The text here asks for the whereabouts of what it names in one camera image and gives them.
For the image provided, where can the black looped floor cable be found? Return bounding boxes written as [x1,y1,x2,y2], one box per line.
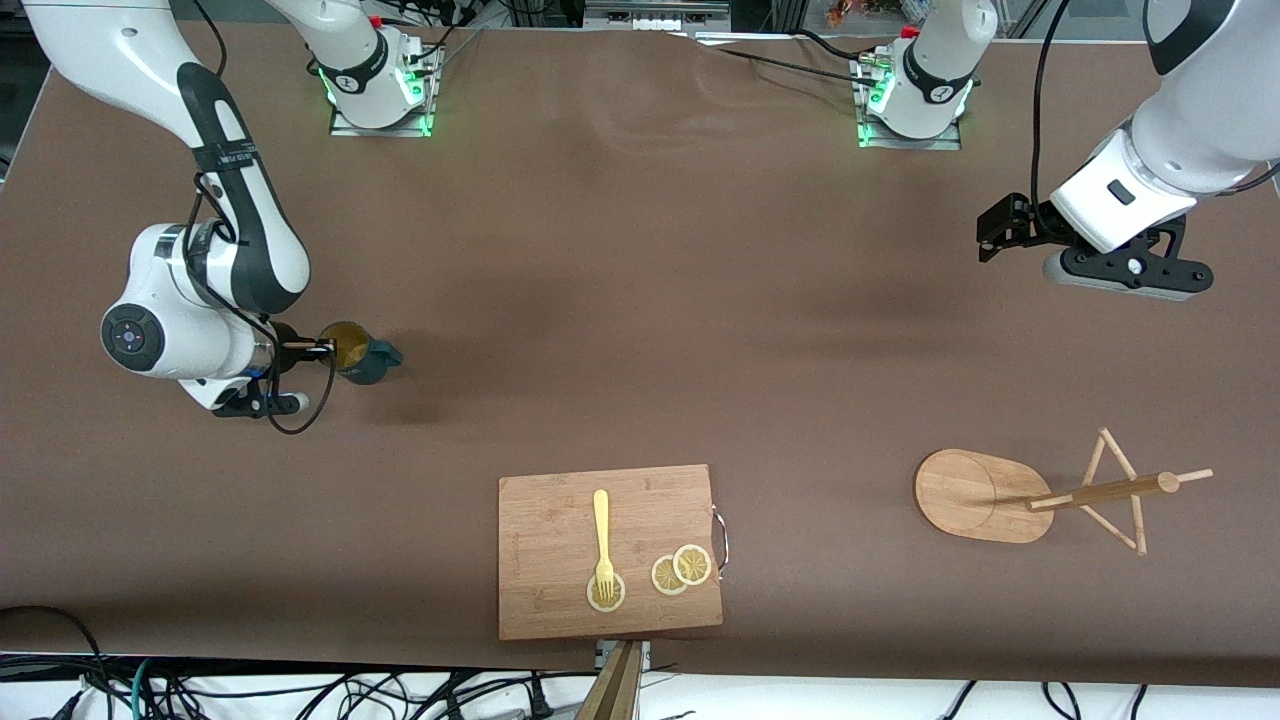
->
[0,604,111,720]

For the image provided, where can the black cable on mat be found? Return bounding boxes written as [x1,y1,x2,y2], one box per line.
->
[690,30,881,91]

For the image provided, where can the wooden beam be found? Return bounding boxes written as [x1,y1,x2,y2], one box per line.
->
[575,640,643,720]

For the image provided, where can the wooden cutting board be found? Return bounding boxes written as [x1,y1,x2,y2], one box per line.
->
[497,463,729,642]

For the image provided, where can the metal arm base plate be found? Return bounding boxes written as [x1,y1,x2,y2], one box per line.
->
[855,55,963,151]
[328,40,438,139]

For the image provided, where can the wooden cup rack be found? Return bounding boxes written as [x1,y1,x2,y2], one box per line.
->
[914,427,1215,557]

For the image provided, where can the yellow plastic fork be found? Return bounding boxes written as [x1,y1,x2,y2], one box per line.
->
[592,488,617,604]

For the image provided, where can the metal bracket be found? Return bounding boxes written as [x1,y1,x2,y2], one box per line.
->
[595,640,652,673]

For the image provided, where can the grey power strip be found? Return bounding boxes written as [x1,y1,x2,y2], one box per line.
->
[585,0,731,31]

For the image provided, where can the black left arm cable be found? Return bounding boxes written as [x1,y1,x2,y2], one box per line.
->
[1030,0,1081,216]

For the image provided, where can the table cover mat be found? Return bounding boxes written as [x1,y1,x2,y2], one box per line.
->
[0,20,1280,691]

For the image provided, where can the teal cup yellow inside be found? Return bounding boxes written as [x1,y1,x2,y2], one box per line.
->
[318,320,405,387]

